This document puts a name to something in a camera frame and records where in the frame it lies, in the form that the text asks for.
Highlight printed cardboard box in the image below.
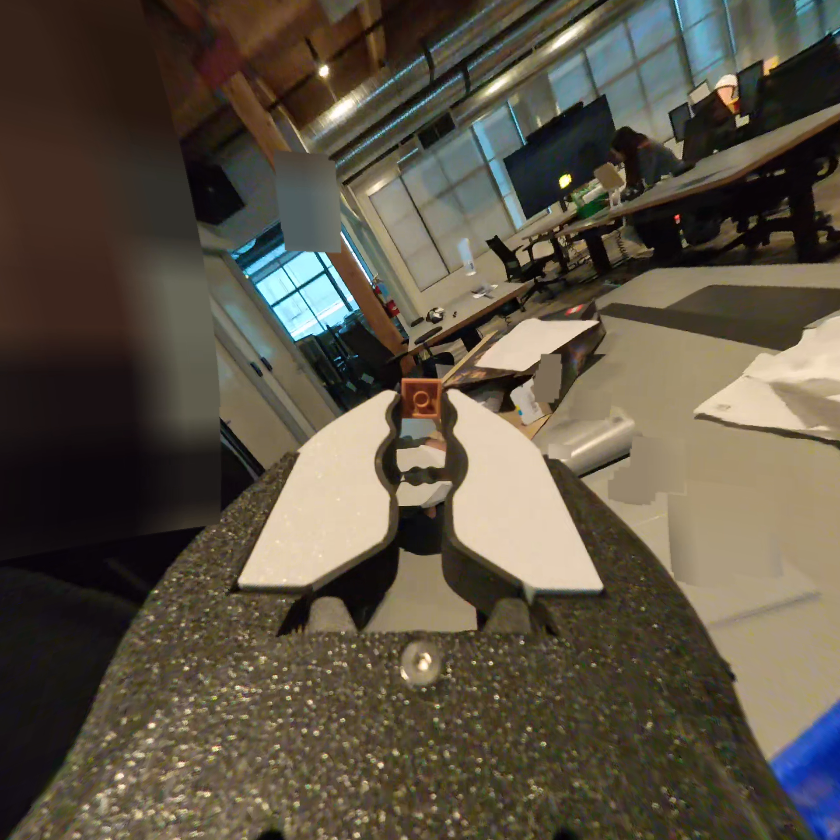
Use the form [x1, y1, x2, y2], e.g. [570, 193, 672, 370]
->
[441, 301, 608, 421]

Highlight white paper sheet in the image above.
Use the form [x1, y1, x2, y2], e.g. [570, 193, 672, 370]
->
[474, 319, 601, 375]

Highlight dark grey sheet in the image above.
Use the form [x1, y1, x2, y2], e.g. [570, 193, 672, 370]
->
[598, 284, 840, 352]

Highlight window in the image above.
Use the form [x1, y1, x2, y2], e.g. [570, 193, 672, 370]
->
[233, 239, 358, 342]

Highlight long wooden office desk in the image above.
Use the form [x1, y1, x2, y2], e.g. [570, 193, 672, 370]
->
[521, 105, 840, 263]

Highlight black computer monitor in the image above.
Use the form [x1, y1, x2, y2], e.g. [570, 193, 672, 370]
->
[761, 33, 840, 132]

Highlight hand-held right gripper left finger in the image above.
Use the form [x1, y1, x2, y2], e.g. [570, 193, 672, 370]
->
[236, 390, 403, 598]

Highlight crumpled white paper bag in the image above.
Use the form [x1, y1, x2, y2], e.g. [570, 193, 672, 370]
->
[745, 315, 840, 421]

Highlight stack of blue storage bins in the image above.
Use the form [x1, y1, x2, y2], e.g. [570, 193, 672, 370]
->
[769, 712, 840, 840]

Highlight wooden pillar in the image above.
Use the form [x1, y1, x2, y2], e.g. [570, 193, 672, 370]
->
[220, 72, 411, 358]

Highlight black office chair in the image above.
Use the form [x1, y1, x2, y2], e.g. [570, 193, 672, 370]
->
[486, 235, 549, 306]

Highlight grey-topped office desk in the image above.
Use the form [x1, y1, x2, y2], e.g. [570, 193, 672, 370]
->
[407, 281, 529, 350]

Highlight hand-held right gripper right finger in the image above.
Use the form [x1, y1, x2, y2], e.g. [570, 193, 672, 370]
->
[444, 390, 605, 606]

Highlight white cabinet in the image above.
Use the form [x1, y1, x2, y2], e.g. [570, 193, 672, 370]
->
[202, 249, 342, 460]

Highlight silver ventilation duct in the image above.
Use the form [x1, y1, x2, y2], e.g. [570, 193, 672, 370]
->
[298, 0, 595, 155]
[331, 0, 680, 181]

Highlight large black screen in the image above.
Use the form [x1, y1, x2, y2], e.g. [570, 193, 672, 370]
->
[503, 94, 618, 221]

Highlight small orange square plate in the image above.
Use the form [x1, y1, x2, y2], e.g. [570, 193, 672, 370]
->
[400, 378, 442, 419]

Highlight grey instruction booklet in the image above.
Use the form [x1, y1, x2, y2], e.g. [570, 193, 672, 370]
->
[548, 408, 635, 475]

